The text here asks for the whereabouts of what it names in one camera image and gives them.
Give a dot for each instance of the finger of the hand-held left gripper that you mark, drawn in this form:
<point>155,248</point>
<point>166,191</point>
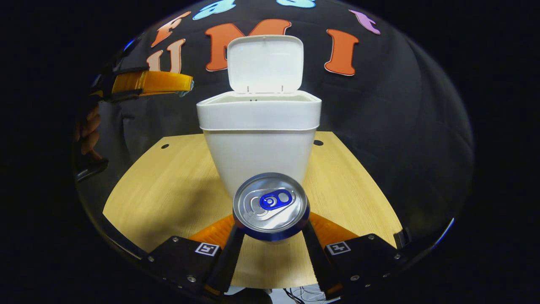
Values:
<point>156,82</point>

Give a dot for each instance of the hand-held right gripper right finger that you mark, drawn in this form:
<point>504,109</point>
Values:
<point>314,257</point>

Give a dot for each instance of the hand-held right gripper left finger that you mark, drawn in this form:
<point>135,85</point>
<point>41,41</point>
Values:
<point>230,261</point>

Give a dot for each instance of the silver blue pop can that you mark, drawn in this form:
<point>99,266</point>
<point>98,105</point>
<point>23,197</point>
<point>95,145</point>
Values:
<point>270,202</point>

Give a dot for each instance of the white desktop garbage bin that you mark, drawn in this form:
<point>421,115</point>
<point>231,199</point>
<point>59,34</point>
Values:
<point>257,147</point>

